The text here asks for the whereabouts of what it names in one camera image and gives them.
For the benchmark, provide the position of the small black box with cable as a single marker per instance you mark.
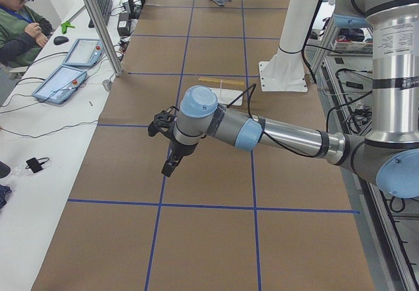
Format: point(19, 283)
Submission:
point(36, 164)

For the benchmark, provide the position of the green plastic clamp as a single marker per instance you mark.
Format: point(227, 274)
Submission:
point(65, 26)

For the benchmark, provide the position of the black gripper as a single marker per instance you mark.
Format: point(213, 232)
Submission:
point(182, 149)

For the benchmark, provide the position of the upper blue teach pendant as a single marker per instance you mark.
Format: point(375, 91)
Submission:
point(84, 53)

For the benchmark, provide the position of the black power adapter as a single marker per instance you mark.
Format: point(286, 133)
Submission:
point(124, 24)

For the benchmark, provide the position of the aluminium frame post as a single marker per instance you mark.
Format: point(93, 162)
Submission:
point(101, 29)

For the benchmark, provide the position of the white basket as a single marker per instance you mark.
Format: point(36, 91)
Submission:
point(352, 47)

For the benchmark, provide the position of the black computer mouse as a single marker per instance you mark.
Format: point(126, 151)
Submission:
point(59, 40)

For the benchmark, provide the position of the black keyboard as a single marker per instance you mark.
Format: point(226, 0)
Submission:
point(105, 7)

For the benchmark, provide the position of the small metal cylinder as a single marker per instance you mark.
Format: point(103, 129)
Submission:
point(107, 85)

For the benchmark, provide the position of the lower blue teach pendant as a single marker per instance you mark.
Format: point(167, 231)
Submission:
point(60, 85)

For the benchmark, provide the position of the blue teach pendant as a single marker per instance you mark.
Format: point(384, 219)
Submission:
point(84, 53)
point(60, 85)

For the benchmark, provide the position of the white pedestal column base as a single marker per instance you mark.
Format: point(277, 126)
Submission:
point(285, 70)

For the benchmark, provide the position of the white wooden towel rack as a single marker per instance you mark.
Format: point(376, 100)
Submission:
point(226, 90)

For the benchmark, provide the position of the person in green jacket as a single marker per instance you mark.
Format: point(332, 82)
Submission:
point(23, 33)

